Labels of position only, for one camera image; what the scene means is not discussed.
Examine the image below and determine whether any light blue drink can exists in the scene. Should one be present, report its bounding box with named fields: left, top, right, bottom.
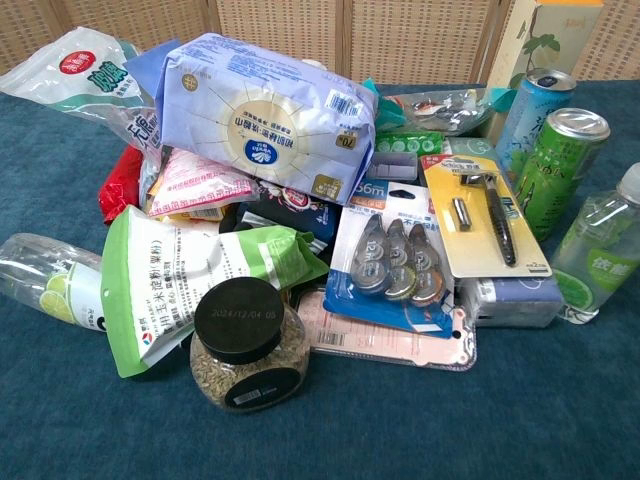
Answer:
left=494, top=67, right=578, bottom=176

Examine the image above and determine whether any green drink can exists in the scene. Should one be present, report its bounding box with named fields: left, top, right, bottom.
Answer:
left=514, top=107, right=612, bottom=242

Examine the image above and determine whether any clear bottle green label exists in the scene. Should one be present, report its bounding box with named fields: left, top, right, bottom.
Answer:
left=549, top=163, right=640, bottom=325

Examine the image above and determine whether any clear bottle with lime label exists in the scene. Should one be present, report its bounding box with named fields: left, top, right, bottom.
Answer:
left=0, top=232, right=108, bottom=333

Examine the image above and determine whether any dark navy printed package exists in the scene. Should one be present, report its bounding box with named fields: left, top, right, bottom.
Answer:
left=234, top=180, right=343, bottom=254

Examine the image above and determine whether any correction tape blister pack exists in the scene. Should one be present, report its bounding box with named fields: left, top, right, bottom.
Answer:
left=322, top=179, right=456, bottom=341

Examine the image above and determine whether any grey plastic compartment box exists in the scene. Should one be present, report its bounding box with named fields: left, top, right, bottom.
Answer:
left=368, top=151, right=420, bottom=182

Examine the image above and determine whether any pink flat card package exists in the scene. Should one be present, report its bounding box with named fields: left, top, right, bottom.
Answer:
left=297, top=290, right=478, bottom=372

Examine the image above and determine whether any green foil packet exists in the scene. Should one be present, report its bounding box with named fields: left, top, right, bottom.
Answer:
left=374, top=130, right=445, bottom=157

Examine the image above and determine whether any pink white printed packet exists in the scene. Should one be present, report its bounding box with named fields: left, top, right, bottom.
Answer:
left=144, top=147, right=261, bottom=219

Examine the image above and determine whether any glass spice jar black lid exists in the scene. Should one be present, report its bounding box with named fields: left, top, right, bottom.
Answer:
left=189, top=277, right=311, bottom=414

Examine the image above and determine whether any lavender tissue pack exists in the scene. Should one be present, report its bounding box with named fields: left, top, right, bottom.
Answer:
left=155, top=32, right=378, bottom=207

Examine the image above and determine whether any teal plastic bag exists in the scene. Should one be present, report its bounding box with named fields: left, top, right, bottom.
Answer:
left=360, top=77, right=411, bottom=134

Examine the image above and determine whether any green white corn starch bag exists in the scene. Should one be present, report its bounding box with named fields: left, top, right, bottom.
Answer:
left=100, top=204, right=330, bottom=379

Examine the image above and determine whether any razor on yellow card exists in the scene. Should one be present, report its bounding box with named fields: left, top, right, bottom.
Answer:
left=418, top=153, right=554, bottom=280

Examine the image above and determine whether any clear bag with metal items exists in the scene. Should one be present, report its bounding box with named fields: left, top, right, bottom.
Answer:
left=384, top=85, right=516, bottom=138

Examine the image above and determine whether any grey blue tissue pack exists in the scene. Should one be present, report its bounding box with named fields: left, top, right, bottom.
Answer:
left=458, top=275, right=564, bottom=329

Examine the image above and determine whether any wicker folding screen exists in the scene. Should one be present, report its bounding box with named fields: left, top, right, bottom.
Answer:
left=0, top=0, right=640, bottom=86

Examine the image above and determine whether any red snack bag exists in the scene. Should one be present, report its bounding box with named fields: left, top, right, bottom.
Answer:
left=98, top=145, right=146, bottom=226

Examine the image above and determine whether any clear bag with green print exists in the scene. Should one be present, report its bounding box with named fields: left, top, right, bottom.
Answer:
left=0, top=26, right=162, bottom=166

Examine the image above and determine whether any cream box with plant print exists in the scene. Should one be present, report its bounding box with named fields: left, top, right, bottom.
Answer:
left=485, top=0, right=621, bottom=136

